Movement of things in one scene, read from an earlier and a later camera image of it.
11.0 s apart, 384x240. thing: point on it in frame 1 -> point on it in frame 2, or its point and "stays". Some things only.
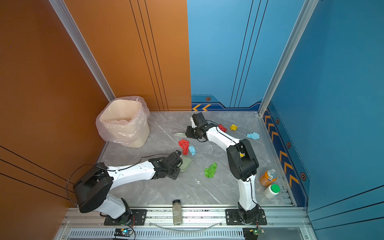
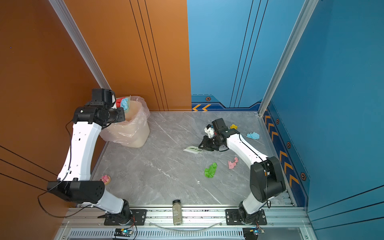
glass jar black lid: x=177 y=210 stays
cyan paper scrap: x=192 y=150 -> x=124 y=103
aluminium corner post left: x=60 y=9 stays
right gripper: x=189 y=134 -> x=205 y=145
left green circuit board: x=125 y=232 stays
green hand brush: x=180 y=134 -> x=193 y=149
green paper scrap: x=210 y=171 stays
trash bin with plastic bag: x=125 y=121 stays
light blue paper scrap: x=253 y=135 stays
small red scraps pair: x=184 y=144 -> x=118 y=101
